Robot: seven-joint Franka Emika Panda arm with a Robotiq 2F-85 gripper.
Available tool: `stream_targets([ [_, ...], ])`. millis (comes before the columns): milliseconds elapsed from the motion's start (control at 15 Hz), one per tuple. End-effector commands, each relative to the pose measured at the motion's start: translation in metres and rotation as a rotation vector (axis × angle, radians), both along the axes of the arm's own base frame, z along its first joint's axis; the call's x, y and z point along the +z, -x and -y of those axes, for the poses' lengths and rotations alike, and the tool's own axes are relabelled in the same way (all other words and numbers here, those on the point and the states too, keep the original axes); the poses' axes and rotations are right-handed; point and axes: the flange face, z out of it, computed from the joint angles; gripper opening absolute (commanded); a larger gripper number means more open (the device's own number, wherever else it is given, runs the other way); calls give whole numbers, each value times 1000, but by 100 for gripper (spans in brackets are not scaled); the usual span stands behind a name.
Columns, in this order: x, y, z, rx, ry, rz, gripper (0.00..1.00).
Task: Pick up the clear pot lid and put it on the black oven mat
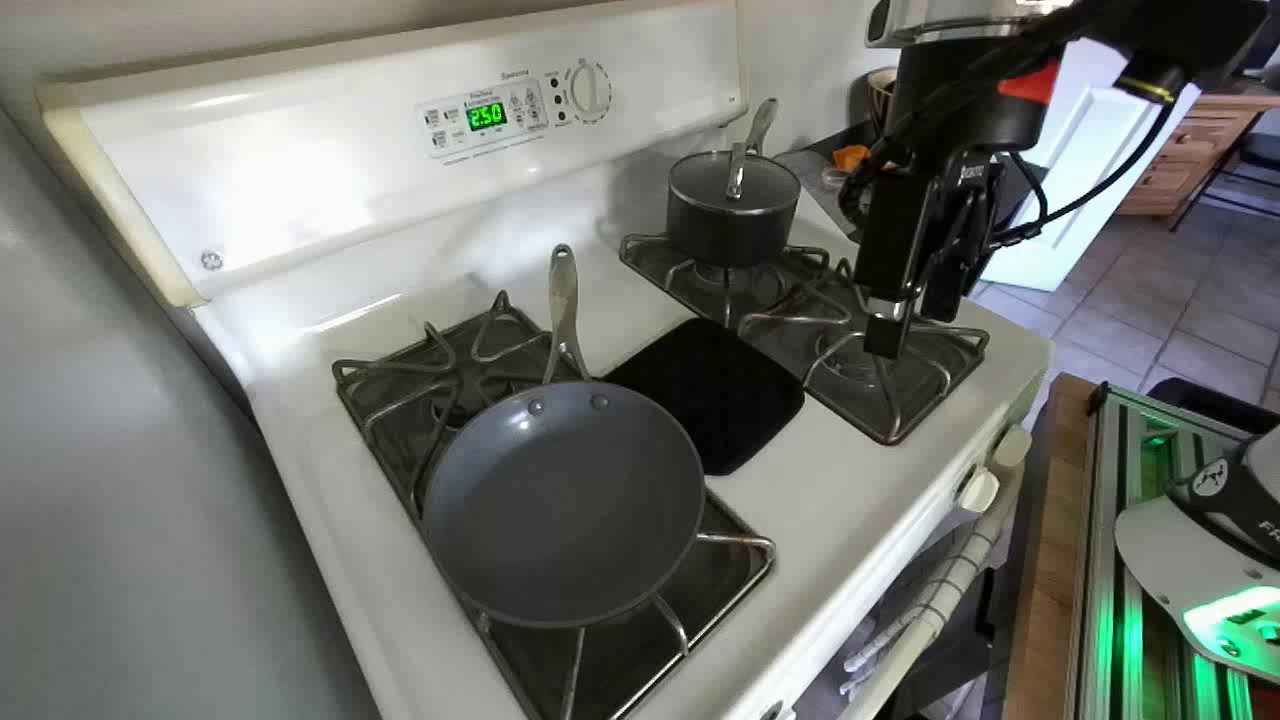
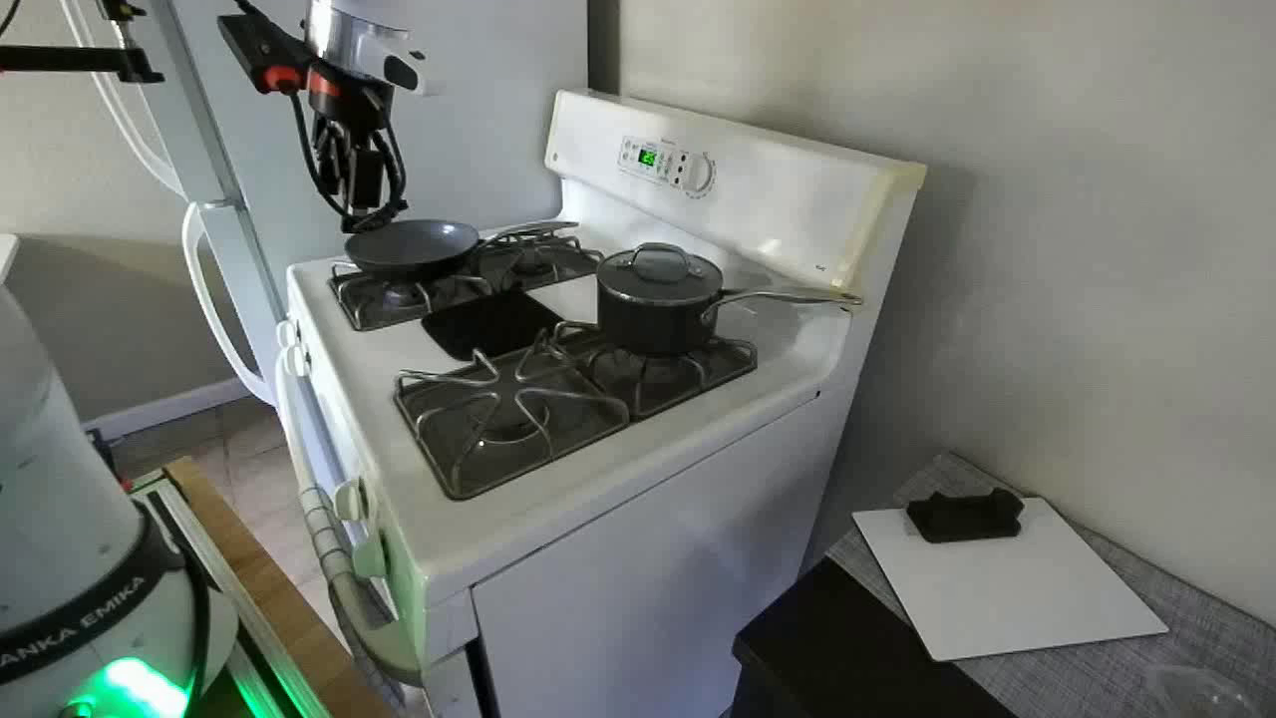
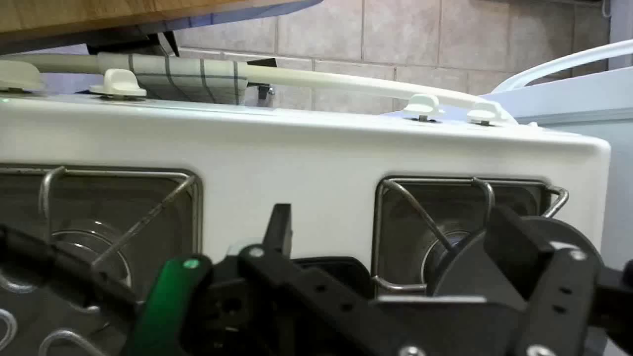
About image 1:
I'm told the white gas stove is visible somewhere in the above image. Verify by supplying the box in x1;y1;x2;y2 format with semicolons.
45;0;1050;720

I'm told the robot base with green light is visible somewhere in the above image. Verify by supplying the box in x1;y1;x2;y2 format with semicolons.
1118;430;1280;686

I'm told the clear glass pot lid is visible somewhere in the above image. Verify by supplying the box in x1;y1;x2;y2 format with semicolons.
668;97;801;215

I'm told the wooden cart top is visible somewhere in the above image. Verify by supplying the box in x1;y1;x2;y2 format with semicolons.
1001;375;1094;720

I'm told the black saucepan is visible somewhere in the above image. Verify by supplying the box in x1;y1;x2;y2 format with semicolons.
668;97;801;267

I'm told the wooden cabinet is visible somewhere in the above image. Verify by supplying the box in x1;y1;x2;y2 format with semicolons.
1121;92;1280;226

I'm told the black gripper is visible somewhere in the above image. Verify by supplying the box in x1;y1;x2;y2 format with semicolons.
855;151;998;357

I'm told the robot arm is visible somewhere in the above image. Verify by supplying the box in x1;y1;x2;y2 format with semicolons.
839;0;1270;357

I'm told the left black burner grate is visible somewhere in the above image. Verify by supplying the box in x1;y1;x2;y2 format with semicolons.
331;305;772;720

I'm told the grey frying pan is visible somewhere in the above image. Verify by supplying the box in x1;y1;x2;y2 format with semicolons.
420;244;703;628

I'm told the right black burner grate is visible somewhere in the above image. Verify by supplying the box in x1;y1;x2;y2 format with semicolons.
619;235;989;444

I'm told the black cable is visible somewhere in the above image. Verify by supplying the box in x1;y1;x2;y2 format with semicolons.
994;77;1186;252

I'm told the black burner grate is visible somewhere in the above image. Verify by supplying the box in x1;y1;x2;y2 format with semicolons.
331;305;772;720
619;235;989;444

